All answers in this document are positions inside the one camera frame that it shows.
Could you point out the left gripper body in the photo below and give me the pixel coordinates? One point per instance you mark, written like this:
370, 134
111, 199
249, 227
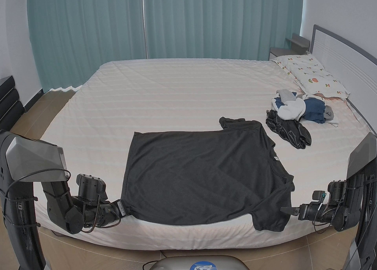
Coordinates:
113, 213

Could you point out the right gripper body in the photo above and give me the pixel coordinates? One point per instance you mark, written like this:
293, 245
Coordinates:
307, 212

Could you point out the black T-shirt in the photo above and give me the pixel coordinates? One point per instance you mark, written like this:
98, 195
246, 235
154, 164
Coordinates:
206, 174

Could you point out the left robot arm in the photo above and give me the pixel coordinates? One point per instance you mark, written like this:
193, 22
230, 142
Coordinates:
57, 201

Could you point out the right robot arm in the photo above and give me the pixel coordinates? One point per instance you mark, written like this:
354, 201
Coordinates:
352, 204

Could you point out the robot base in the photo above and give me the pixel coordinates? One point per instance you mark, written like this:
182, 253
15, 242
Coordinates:
200, 263

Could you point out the pile of clothes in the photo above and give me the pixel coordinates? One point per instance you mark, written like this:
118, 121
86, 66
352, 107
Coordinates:
290, 110

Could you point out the bed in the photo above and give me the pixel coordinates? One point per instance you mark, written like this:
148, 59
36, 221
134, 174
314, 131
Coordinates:
176, 95

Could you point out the black shiny garment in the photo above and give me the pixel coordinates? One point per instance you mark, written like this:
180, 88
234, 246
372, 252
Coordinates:
288, 133

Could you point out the white printed pillow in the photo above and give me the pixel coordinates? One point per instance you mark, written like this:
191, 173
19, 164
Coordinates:
312, 74

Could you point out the black chest of drawers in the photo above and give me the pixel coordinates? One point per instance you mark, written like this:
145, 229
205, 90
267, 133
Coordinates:
10, 101

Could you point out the grey bedside table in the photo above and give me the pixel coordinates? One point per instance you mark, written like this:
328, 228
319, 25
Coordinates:
290, 51

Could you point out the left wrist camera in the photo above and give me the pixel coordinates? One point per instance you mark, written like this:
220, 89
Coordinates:
102, 198

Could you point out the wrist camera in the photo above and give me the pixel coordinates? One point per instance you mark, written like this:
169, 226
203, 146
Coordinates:
102, 198
317, 196

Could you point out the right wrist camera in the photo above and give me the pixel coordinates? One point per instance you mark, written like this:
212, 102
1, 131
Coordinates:
317, 196

